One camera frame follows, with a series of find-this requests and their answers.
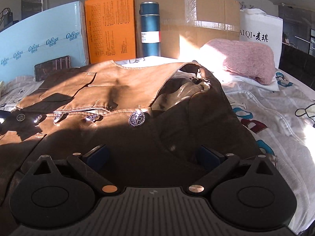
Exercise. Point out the cartoon print bed sheet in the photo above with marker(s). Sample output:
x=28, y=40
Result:
x=269, y=194

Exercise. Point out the black leather sofa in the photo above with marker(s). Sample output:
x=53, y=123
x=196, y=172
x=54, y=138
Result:
x=298, y=64

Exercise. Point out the brown leather vest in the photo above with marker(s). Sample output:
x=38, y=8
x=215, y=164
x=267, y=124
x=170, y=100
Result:
x=152, y=120

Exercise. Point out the large cardboard box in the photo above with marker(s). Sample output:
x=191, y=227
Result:
x=186, y=25

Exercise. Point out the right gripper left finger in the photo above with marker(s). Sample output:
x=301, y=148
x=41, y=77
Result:
x=89, y=165

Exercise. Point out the blue thermos bottle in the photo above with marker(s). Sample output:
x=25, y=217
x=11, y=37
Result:
x=150, y=28

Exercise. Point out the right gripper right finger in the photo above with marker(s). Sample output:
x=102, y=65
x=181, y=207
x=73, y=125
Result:
x=218, y=166

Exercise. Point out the pink knitted sweater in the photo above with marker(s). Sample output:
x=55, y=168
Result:
x=241, y=58

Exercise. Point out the orange box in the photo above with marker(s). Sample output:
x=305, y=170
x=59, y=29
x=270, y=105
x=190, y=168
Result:
x=110, y=29

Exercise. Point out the white folded cloth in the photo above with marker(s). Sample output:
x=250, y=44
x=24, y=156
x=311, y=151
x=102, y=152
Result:
x=227, y=78

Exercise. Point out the white shopping bag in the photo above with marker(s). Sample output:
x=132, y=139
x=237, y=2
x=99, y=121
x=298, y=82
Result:
x=257, y=26

